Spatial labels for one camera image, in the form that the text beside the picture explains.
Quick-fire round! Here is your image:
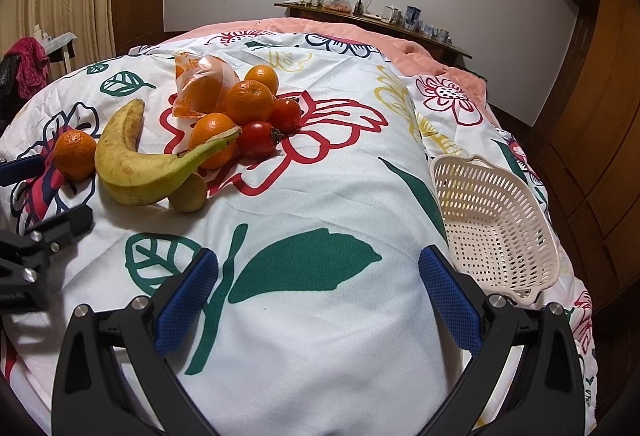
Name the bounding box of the yellow banana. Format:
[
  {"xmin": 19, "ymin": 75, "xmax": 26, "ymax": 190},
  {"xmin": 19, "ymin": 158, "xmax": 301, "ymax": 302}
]
[{"xmin": 94, "ymin": 99, "xmax": 241, "ymax": 206}]

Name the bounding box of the small green yellow pear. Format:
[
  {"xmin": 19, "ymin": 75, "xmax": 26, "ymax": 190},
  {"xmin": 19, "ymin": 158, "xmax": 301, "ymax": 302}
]
[{"xmin": 168, "ymin": 173, "xmax": 207, "ymax": 213}]

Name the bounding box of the white plastic basket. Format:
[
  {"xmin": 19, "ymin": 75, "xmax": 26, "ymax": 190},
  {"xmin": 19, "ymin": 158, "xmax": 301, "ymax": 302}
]
[{"xmin": 431, "ymin": 154, "xmax": 560, "ymax": 307}]

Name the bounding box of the bag of oranges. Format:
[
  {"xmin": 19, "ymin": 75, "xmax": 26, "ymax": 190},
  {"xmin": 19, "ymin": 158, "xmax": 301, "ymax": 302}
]
[{"xmin": 172, "ymin": 51, "xmax": 240, "ymax": 119}]

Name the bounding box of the red tomato front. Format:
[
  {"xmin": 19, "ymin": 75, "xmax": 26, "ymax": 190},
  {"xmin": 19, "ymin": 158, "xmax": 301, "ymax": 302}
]
[{"xmin": 236, "ymin": 122, "xmax": 283, "ymax": 159}]

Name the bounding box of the red tomato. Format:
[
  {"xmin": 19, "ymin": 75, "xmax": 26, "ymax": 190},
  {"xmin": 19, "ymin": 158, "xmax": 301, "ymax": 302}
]
[
  {"xmin": 268, "ymin": 98, "xmax": 302, "ymax": 135},
  {"xmin": 236, "ymin": 122, "xmax": 283, "ymax": 159}
]

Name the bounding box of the large front orange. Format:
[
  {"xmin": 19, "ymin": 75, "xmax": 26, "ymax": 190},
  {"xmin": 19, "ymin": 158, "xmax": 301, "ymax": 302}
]
[{"xmin": 222, "ymin": 80, "xmax": 276, "ymax": 126}]

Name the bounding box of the pink clothing pile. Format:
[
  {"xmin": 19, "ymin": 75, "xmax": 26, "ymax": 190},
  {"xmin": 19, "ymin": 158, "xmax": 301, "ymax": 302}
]
[{"xmin": 4, "ymin": 37, "xmax": 50, "ymax": 100}]

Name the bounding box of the white side table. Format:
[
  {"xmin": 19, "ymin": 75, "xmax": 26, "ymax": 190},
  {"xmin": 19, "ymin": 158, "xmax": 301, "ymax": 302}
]
[{"xmin": 39, "ymin": 32, "xmax": 77, "ymax": 74}]

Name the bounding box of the wooden wardrobe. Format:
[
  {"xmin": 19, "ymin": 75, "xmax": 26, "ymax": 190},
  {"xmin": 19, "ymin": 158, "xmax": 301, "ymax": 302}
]
[{"xmin": 533, "ymin": 0, "xmax": 639, "ymax": 309}]

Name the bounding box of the floral white bed sheet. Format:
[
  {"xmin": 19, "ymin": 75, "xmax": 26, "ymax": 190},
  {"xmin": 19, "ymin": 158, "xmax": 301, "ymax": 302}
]
[{"xmin": 0, "ymin": 28, "xmax": 599, "ymax": 436}]

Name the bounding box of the wooden headboard shelf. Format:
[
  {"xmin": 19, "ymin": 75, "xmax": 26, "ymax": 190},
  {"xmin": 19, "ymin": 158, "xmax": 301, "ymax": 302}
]
[{"xmin": 274, "ymin": 2, "xmax": 472, "ymax": 66}]

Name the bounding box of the pink quilt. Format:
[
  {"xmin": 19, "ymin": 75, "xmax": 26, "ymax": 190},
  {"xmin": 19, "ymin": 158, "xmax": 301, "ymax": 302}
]
[{"xmin": 166, "ymin": 18, "xmax": 500, "ymax": 126}]

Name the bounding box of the blue white mug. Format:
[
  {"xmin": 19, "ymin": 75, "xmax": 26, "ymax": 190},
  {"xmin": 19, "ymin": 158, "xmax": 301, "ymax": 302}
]
[{"xmin": 404, "ymin": 6, "xmax": 421, "ymax": 30}]

